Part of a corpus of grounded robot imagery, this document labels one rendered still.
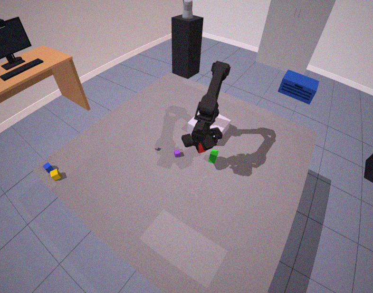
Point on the red block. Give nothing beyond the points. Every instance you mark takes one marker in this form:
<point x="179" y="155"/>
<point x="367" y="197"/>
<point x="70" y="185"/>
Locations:
<point x="200" y="149"/>

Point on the blue block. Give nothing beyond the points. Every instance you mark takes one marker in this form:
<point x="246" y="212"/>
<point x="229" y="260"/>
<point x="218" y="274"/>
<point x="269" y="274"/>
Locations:
<point x="48" y="167"/>

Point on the yellow block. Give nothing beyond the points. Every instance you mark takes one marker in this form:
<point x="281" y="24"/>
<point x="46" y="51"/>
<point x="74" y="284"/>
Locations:
<point x="55" y="174"/>

